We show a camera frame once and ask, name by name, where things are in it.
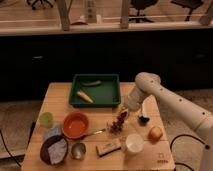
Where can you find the white cup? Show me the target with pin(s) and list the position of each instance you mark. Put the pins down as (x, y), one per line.
(133, 144)

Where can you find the grey blue cloth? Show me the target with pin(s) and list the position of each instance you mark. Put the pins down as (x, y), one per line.
(53, 132)

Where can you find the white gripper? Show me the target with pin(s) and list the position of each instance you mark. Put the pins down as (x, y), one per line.
(122, 110)

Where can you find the small metal cup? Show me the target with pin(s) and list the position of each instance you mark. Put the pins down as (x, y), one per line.
(78, 151)

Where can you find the green plastic cup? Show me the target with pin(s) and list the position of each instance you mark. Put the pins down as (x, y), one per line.
(46, 120)

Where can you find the dark grape bunch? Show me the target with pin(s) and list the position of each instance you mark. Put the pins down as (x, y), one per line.
(117, 126)

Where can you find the green plastic tray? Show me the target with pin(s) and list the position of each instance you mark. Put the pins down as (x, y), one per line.
(105, 95)

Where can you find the black spoon white handle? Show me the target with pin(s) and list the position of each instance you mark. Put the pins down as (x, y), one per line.
(143, 116)

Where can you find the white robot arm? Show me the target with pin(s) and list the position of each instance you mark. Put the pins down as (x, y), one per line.
(197, 118)

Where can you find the wooden table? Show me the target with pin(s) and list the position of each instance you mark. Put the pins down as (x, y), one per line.
(154, 157)

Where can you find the black office chair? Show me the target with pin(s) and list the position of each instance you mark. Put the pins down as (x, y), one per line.
(139, 5)

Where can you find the wooden block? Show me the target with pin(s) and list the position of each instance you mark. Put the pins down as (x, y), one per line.
(108, 147)

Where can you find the green cucumber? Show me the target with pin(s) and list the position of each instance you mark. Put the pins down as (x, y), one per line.
(91, 84)

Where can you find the metal spoon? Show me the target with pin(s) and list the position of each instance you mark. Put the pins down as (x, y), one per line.
(93, 133)

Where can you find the orange bowl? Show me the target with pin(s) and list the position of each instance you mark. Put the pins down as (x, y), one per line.
(75, 125)

